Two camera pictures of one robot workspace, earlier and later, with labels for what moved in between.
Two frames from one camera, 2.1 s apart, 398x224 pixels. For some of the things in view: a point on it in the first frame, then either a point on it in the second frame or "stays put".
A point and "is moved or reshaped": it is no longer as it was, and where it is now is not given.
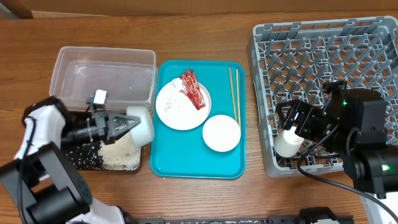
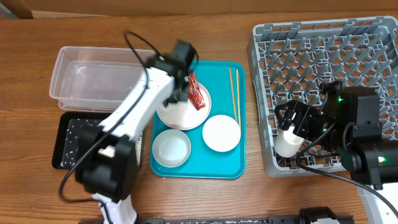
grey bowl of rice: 143,133 is moved or reshaped
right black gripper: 309,113 stays put
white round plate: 178,111 stays put
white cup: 287,143 stays put
